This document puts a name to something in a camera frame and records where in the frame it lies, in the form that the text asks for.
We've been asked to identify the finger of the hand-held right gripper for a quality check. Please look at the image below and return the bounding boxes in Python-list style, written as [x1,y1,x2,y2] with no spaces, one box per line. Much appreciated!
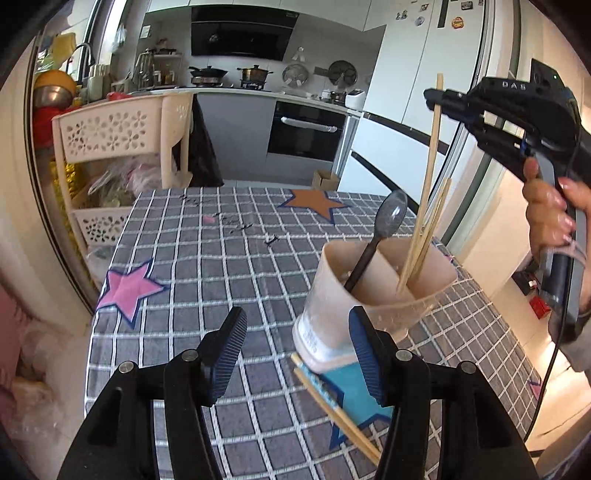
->
[443,106,528,160]
[423,88,485,110]

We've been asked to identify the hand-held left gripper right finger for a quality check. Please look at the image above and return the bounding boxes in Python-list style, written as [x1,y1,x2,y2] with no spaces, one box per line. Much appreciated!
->
[348,306,539,480]

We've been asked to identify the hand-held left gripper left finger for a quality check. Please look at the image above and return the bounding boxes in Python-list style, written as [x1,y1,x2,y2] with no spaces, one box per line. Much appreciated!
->
[58,306,249,480]

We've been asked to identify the beige plastic utensil holder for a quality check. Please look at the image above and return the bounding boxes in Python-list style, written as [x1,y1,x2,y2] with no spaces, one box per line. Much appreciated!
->
[293,237,459,374]

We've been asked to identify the blue patterned wooden chopstick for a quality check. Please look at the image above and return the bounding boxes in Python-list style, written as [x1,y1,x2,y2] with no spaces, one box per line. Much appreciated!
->
[290,353,383,460]
[293,364,380,466]

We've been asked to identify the dark translucent plastic spoon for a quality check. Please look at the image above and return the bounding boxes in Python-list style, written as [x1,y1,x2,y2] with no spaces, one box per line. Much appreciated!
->
[344,189,409,292]

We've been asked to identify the person's right forearm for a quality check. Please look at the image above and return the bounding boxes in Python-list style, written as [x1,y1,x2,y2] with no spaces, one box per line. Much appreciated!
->
[551,309,591,374]

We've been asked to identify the person's right hand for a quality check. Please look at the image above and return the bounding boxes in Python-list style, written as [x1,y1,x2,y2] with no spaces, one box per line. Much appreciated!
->
[523,157,591,259]

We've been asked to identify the white refrigerator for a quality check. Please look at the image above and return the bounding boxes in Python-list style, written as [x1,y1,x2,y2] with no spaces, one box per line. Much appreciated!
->
[337,0,490,204]

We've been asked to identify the grey checked star tablecloth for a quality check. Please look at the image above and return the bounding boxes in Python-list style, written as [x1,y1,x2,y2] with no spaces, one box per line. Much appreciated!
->
[85,187,548,480]

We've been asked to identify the black round pan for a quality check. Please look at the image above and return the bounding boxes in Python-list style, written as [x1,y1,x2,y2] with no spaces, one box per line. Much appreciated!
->
[329,60,358,88]

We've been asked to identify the cardboard box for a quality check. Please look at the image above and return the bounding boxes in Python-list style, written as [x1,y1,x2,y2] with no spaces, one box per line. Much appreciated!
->
[312,169,340,191]

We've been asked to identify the black built-in oven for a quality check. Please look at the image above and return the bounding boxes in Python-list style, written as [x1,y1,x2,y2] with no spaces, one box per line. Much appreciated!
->
[267,100,348,162]

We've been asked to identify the round metal steamer rack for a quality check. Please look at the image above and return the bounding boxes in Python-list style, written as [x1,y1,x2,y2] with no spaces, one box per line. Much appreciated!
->
[283,63,309,88]

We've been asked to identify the clear plastic bag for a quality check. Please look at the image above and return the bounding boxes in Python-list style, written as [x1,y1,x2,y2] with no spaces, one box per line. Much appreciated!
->
[18,318,90,416]

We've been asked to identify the steel cooking pot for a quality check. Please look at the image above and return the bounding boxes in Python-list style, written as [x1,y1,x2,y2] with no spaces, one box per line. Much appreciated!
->
[237,65,274,88]

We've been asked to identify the plastic bags bundle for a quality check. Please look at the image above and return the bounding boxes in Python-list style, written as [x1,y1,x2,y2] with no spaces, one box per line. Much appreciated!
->
[88,157,178,208]

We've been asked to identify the black hanging cloth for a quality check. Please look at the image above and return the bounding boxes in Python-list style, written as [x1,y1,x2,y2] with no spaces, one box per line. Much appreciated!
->
[185,95,225,188]

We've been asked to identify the grey kitchen counter cabinets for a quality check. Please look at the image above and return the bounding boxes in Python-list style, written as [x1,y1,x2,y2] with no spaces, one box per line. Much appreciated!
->
[194,88,365,183]

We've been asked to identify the black range hood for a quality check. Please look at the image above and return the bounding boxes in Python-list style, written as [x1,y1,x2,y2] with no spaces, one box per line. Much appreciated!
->
[190,6,297,62]

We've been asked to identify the gold foil bag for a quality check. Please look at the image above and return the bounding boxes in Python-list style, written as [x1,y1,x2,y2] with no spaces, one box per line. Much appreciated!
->
[48,159,81,232]

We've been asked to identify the black wok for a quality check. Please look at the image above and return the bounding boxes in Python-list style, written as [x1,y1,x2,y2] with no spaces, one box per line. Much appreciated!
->
[188,65,229,86]

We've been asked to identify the beige perforated storage trolley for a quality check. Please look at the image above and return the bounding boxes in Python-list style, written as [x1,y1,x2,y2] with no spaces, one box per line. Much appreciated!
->
[52,90,195,278]

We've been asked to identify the white spice rack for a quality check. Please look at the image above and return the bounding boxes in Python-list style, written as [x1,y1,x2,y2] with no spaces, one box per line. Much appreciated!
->
[154,48,183,86]

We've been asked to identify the red plastic container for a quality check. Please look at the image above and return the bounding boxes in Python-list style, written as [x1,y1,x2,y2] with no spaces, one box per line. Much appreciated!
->
[32,106,65,148]

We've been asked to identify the glass kettle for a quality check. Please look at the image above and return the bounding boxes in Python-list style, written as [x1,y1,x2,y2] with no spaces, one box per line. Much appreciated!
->
[135,48,157,88]

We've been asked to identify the steel basin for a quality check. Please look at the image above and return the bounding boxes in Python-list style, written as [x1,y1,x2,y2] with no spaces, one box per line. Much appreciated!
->
[33,85,75,107]

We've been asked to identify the yellow basin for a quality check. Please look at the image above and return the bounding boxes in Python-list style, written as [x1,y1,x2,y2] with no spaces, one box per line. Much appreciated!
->
[33,69,77,93]

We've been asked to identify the steel kitchen faucet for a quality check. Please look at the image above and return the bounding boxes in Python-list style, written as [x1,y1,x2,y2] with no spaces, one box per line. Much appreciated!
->
[74,44,95,84]

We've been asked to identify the yellow hanging bag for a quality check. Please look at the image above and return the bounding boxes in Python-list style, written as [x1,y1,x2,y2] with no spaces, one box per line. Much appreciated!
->
[48,32,77,58]

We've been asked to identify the white sliding door frame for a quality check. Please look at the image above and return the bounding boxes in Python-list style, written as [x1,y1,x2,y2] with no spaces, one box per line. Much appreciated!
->
[438,0,532,259]

